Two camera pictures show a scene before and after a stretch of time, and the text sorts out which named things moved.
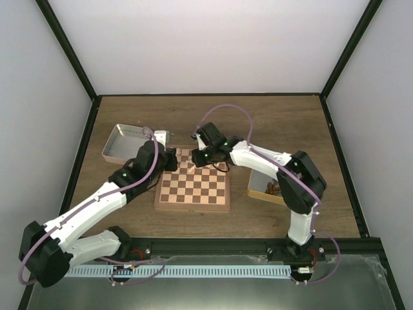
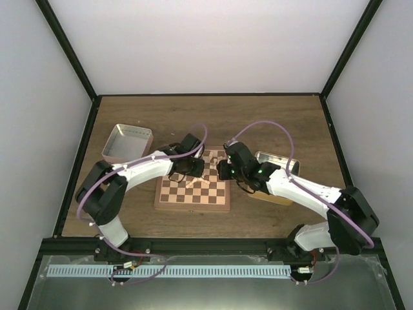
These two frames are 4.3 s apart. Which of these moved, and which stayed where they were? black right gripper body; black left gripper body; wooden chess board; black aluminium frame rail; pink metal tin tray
Moved: black right gripper body; black left gripper body
Stayed: black aluminium frame rail; wooden chess board; pink metal tin tray
